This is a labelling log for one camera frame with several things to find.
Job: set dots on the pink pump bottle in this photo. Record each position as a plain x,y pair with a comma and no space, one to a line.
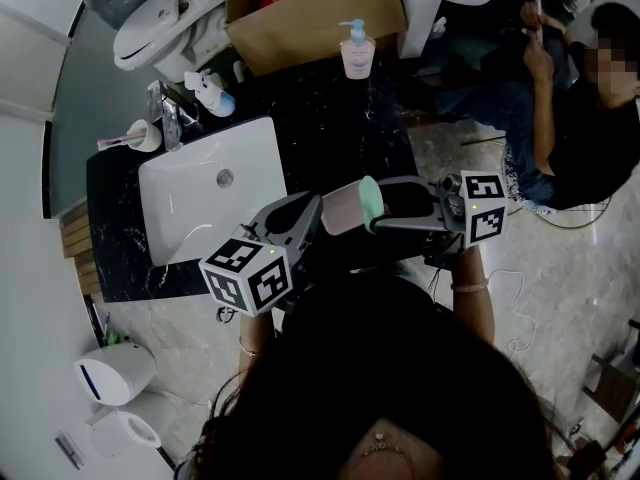
358,53

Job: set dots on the person's dark clothing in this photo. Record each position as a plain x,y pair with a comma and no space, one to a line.
360,298

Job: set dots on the white and blue figure bottle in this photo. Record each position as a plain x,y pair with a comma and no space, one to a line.
212,95

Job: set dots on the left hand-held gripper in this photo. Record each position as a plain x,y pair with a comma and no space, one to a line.
235,273

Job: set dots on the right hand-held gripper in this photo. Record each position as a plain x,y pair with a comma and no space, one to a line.
485,218

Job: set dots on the white open-top bin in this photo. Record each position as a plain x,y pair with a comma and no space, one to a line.
135,425

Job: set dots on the person's right forearm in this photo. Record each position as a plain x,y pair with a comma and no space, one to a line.
472,313

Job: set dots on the white cup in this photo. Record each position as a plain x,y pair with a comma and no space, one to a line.
147,137

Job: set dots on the pink toothbrush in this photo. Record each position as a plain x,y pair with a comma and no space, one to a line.
112,142

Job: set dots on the white ceramic sink basin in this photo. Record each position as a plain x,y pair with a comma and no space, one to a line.
200,203

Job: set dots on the wooden slat shelf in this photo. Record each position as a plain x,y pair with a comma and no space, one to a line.
77,243

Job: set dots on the chrome faucet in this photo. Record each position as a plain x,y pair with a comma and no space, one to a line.
170,118

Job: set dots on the white trash bin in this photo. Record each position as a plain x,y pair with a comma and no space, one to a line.
117,373

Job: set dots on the cardboard box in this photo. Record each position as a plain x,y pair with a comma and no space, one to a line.
320,23

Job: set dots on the white toilet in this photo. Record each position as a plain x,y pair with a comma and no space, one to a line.
160,33

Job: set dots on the person's left forearm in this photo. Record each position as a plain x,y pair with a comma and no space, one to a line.
252,333

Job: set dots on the dark wooden chair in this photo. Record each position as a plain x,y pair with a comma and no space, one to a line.
615,383

